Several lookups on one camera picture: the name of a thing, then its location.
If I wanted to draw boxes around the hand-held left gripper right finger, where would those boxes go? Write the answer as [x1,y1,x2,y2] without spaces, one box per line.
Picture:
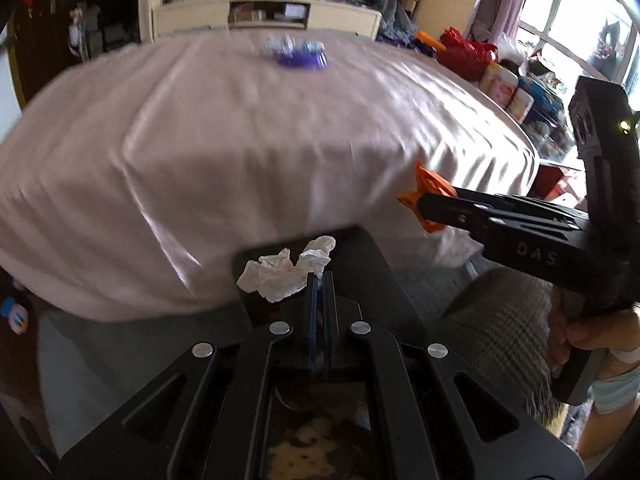
[322,272,586,480]

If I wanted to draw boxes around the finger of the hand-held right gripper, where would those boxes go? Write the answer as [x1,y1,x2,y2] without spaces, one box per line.
[425,215,601,281]
[417,187,591,231]

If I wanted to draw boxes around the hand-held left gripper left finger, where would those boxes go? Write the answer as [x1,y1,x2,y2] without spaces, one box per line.
[57,272,322,480]

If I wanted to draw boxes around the white tissue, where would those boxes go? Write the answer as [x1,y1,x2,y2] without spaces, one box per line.
[236,236,337,304]

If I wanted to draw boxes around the orange paper piece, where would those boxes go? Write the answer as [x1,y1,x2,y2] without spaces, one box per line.
[395,160,458,235]

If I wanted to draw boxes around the person's right hand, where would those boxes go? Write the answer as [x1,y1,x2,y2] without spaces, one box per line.
[546,302,640,367]

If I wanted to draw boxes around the red box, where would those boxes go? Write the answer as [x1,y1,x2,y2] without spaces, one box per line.
[537,165,583,201]

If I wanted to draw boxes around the glass side table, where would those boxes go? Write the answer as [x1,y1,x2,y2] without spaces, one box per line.
[520,110,581,171]

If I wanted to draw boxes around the grey fabric seat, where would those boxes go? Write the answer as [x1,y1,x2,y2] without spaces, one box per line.
[440,267,566,416]

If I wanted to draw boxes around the white bottle cream label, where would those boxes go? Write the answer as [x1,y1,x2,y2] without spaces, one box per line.
[507,87,533,121]

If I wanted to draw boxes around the blue snack bag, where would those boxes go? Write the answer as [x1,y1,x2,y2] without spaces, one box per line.
[517,76,551,101]

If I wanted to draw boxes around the white bottle pink label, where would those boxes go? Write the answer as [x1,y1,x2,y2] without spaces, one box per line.
[480,62,518,101]

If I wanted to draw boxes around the red bag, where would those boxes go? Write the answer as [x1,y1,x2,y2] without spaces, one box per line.
[440,27,498,81]

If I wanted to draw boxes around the person's pale garment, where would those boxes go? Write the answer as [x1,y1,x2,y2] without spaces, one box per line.
[592,364,640,413]

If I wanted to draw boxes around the white plastic bag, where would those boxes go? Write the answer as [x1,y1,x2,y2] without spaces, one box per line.
[492,32,521,63]

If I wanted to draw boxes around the large window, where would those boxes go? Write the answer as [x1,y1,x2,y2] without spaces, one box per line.
[520,0,640,126]

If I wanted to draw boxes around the orange tube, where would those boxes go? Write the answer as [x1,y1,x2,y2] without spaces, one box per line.
[415,31,446,51]

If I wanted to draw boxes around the white tablecloth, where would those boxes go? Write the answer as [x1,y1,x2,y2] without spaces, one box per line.
[0,30,541,321]

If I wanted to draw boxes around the person's bare leg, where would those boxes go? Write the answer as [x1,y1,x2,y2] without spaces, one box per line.
[577,405,640,461]

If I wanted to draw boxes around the blue grey clothes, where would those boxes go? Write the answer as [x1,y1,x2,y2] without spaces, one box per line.
[365,0,418,41]

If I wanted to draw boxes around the purple wrapper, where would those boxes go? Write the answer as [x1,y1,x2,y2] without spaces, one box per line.
[272,50,330,72]

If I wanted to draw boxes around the silver wrapper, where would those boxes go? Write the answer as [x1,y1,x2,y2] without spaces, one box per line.
[264,35,301,57]

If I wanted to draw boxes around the cartoon duck sticker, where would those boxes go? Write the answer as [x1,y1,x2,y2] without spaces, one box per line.
[0,297,30,335]

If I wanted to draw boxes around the beige television cabinet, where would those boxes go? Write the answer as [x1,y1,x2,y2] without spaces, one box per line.
[151,0,383,41]

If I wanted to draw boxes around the beige folding screen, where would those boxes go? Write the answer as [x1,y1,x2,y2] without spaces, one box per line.
[137,0,168,43]

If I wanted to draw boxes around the white hanging bag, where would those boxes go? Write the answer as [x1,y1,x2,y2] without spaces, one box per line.
[70,7,88,56]

